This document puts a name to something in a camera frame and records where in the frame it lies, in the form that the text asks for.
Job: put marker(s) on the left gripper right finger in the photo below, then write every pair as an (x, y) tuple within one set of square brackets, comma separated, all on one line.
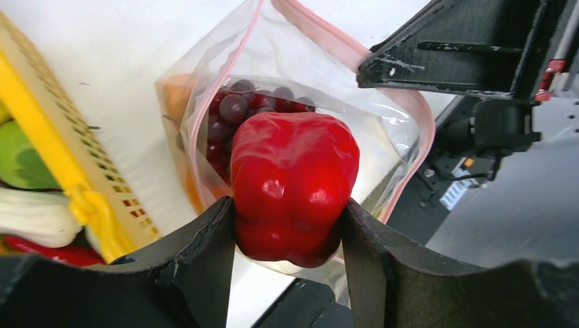
[(395, 282)]

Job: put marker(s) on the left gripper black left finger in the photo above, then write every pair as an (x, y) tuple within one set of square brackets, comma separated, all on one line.
[(181, 280)]

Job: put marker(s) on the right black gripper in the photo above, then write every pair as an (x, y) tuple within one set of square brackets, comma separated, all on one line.
[(475, 48)]

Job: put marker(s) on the red bell pepper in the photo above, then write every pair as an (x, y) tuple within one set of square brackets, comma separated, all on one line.
[(292, 174)]

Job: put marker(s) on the green leafy bok choy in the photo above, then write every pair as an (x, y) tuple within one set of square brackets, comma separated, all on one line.
[(39, 217)]

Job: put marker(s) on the small orange pumpkin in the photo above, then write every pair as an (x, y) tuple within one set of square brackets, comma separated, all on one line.
[(173, 94)]

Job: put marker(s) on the clear zip top bag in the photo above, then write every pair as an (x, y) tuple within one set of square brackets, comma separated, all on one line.
[(280, 56)]

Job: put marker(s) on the yellow plastic basket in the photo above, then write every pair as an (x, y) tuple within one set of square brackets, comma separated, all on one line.
[(100, 198)]

